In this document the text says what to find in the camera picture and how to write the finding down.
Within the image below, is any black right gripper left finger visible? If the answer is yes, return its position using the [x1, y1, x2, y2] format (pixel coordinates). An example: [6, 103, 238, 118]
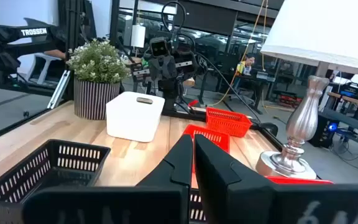
[22, 134, 194, 224]

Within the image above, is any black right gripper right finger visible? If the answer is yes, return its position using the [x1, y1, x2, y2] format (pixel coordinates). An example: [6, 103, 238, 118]
[194, 134, 358, 224]

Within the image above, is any white plastic storage bin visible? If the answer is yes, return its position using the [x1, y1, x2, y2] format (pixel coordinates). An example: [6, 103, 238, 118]
[106, 91, 166, 143]

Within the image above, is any plant in striped pot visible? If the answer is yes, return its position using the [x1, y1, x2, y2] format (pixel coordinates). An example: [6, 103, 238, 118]
[67, 39, 131, 121]

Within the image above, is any person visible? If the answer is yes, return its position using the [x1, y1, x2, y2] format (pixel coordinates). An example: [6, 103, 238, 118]
[236, 53, 257, 77]

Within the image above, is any black computer tower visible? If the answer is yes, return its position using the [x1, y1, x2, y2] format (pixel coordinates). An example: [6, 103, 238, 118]
[308, 111, 342, 149]

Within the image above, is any silver aluminium bar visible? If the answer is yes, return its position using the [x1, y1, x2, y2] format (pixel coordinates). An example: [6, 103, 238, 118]
[47, 70, 71, 110]

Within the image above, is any white chair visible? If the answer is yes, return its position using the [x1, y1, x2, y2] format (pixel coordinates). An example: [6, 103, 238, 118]
[26, 52, 64, 86]

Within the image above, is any workbench with metal legs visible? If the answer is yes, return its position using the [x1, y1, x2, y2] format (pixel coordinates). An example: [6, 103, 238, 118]
[318, 91, 358, 150]

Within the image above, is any silver lamp with white shade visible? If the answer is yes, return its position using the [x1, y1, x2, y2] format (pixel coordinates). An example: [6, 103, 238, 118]
[255, 0, 358, 180]

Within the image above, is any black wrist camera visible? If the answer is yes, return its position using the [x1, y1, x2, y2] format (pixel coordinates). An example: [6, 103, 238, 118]
[149, 37, 170, 58]

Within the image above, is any black looped cable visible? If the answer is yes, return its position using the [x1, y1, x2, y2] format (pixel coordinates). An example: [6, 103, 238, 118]
[161, 0, 187, 41]

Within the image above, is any thick black cable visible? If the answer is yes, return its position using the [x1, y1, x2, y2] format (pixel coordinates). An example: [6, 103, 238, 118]
[196, 51, 262, 123]

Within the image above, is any yellow hanging cable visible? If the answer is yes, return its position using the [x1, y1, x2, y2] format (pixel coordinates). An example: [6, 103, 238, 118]
[209, 0, 269, 107]

